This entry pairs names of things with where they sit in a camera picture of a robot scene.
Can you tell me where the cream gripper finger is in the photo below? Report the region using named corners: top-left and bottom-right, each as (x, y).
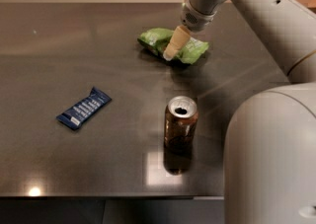
top-left (163, 25), bottom-right (191, 61)

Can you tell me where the green rice chip bag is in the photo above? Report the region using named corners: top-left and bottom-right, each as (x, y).
top-left (137, 28), bottom-right (209, 65)

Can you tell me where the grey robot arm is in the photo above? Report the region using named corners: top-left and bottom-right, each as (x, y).
top-left (181, 0), bottom-right (316, 224)

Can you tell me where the blue rxbar blueberry bar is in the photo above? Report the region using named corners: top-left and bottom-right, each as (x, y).
top-left (56, 87), bottom-right (112, 130)

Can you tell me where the brown soda can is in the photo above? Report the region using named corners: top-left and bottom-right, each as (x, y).
top-left (164, 96), bottom-right (198, 153)

